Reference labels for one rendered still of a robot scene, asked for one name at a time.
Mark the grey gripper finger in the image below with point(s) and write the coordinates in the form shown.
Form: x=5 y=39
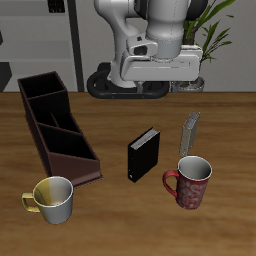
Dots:
x=172 y=86
x=140 y=86

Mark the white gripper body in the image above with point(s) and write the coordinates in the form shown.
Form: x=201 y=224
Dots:
x=160 y=69

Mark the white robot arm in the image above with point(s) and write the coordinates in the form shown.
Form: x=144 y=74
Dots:
x=165 y=30

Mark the black book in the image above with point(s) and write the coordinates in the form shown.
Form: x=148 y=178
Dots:
x=143 y=160

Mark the dark brown desk caddy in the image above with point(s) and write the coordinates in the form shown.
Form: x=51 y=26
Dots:
x=63 y=140

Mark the red patterned mug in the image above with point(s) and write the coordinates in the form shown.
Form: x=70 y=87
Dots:
x=191 y=193

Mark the white and yellow mug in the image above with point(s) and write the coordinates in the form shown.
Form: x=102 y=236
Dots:
x=58 y=208

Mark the green pot plant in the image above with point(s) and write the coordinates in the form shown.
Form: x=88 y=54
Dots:
x=213 y=36

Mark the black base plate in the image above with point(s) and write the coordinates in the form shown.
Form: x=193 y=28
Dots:
x=95 y=86

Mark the dark vertical post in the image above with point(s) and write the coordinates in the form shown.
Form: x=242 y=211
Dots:
x=76 y=46

